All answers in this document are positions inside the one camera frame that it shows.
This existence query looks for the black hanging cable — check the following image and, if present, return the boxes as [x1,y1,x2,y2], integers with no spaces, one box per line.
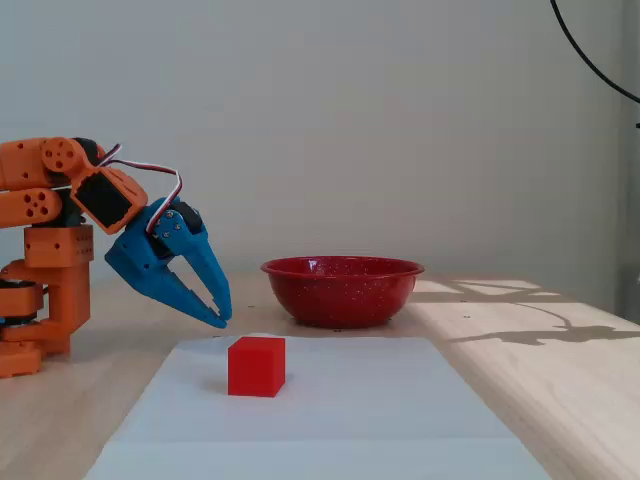
[549,0,640,105]

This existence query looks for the gripper servo wire cable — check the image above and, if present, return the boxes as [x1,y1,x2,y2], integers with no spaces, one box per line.
[96,143,184,234]

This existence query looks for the red cube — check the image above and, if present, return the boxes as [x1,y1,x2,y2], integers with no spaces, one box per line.
[227,336,287,399]

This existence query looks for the white paper sheet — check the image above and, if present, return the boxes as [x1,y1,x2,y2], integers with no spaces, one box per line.
[82,335,554,480]

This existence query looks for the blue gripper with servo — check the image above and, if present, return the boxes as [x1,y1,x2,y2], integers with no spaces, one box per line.
[104,196,233,330]

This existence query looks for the red speckled bowl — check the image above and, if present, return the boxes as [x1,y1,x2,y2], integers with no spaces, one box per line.
[260,255,426,330]

